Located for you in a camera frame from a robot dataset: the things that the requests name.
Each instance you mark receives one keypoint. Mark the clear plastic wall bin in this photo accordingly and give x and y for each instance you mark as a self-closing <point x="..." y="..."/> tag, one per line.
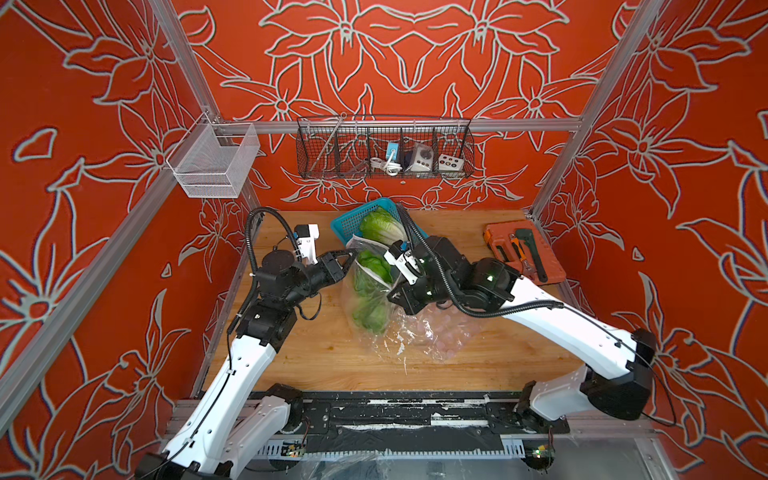
<point x="205" y="168"/>

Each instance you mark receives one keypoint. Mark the blue white charger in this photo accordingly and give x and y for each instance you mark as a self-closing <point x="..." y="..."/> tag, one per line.
<point x="392" y="152"/>

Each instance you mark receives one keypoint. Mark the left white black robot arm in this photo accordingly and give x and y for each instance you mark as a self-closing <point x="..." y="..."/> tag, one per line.
<point x="213" y="443"/>

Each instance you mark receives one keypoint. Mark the clear zipper bag pink dots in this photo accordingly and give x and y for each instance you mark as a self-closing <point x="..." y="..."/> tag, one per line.
<point x="437" y="332"/>

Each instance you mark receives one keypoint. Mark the chinese cabbage long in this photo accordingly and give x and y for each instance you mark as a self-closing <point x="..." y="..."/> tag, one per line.
<point x="370" y="306"/>

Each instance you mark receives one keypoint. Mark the orange tool case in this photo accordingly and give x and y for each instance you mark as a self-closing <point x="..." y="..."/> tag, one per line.
<point x="497" y="238"/>

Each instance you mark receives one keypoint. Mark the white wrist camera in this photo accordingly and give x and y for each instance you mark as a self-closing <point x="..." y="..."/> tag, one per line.
<point x="306" y="236"/>
<point x="399" y="255"/>

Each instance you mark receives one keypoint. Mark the black pipe wrench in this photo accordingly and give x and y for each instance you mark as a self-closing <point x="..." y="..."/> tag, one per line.
<point x="528" y="238"/>

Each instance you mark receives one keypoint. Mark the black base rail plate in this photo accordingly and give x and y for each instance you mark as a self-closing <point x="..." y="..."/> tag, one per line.
<point x="415" y="422"/>

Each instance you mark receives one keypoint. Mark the chinese cabbage small front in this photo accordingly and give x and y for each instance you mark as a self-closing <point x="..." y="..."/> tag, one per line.
<point x="376" y="264"/>

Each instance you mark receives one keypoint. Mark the chinese cabbage at basket back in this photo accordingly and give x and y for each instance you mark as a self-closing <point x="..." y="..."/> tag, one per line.
<point x="381" y="226"/>

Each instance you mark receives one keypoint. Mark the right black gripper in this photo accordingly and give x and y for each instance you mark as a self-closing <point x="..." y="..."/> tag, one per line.
<point x="406" y="300"/>

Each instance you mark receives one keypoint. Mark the white adapter with sockets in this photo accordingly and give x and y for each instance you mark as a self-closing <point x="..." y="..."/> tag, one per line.
<point x="421" y="159"/>

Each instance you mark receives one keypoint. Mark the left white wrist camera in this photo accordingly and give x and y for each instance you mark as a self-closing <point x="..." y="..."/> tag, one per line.
<point x="306" y="236"/>

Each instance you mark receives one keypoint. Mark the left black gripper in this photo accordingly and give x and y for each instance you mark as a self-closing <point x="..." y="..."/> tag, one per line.
<point x="329" y="265"/>

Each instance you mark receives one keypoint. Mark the white power strip cube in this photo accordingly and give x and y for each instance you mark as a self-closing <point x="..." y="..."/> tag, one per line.
<point x="450" y="166"/>

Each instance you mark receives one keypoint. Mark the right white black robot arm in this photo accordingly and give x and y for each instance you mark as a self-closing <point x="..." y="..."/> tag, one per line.
<point x="616" y="375"/>

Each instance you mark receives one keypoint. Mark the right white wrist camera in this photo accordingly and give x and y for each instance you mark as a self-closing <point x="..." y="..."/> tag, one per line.
<point x="399" y="255"/>

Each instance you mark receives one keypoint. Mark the black wire wall basket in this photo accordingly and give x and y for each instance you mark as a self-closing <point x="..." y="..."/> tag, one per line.
<point x="359" y="153"/>

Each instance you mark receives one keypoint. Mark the teal plastic basket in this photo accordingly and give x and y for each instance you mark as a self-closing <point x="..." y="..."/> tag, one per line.
<point x="346" y="226"/>

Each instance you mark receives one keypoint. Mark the aluminium frame crossbar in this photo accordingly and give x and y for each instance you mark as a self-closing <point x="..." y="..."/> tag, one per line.
<point x="476" y="125"/>

